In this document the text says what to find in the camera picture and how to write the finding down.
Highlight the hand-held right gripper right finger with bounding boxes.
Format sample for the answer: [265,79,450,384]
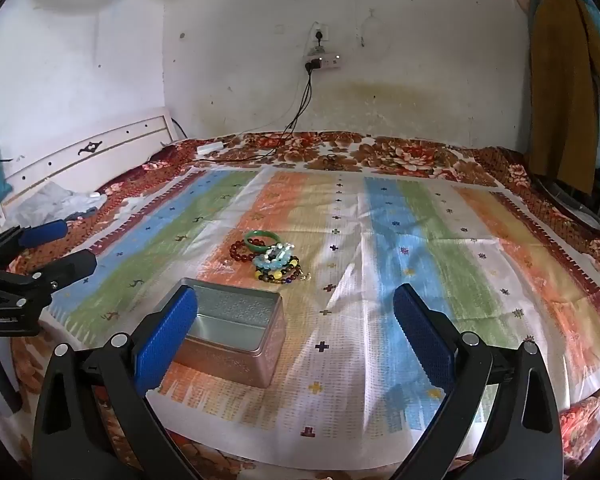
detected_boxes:
[387,283,565,480]

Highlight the red bead bracelet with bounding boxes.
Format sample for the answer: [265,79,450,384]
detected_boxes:
[229,240,261,264]

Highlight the hanging brown garment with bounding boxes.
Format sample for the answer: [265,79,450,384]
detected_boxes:
[526,0,600,197]

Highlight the embossed metal tin box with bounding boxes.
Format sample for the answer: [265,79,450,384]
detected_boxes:
[172,278,287,389]

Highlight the white wooden headboard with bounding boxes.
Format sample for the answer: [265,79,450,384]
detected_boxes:
[0,107,188,221]

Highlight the light blue bead bracelet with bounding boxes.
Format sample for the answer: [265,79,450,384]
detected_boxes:
[252,250,289,271]

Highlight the green jade bangle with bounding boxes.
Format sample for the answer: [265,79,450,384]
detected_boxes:
[244,230,281,254]

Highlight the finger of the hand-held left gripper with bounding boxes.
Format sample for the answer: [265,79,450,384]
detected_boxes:
[0,250,98,306]
[0,219,68,261]

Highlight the grey crumpled cloth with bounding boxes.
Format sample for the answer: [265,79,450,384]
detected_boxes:
[17,182,109,221]

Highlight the striped colourful mat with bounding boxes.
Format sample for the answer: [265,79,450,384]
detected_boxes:
[47,165,600,466]

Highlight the black power cable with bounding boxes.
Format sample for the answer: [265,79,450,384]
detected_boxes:
[195,71,315,164]

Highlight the yellow and black bead bracelet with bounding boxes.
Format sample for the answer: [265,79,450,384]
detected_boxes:
[254,257,301,282]

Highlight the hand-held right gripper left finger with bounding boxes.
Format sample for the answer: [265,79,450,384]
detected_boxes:
[31,284,216,480]

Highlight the white power strip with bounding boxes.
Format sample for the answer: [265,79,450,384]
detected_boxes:
[302,54,342,72]

